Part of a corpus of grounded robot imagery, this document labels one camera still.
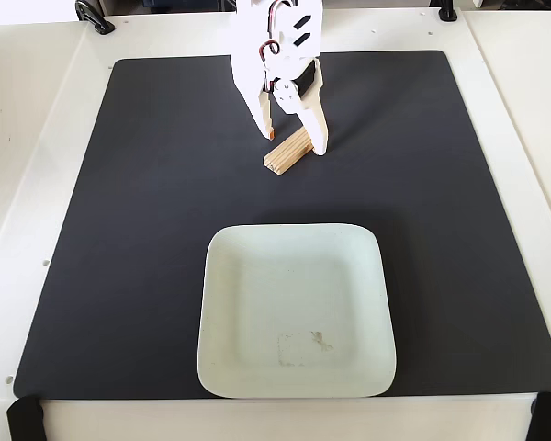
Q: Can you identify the white square plate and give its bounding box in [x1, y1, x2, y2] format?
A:
[196, 222, 399, 401]

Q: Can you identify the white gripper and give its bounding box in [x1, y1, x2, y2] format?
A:
[231, 0, 331, 157]

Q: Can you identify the red and black gripper cable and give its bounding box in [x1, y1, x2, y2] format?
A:
[258, 0, 300, 94]

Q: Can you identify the black rectangular mat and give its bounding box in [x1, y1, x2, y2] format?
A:
[12, 50, 551, 401]

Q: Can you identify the grooved wooden block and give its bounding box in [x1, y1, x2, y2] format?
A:
[262, 127, 315, 176]

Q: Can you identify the dark blue background box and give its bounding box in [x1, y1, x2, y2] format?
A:
[141, 0, 235, 13]

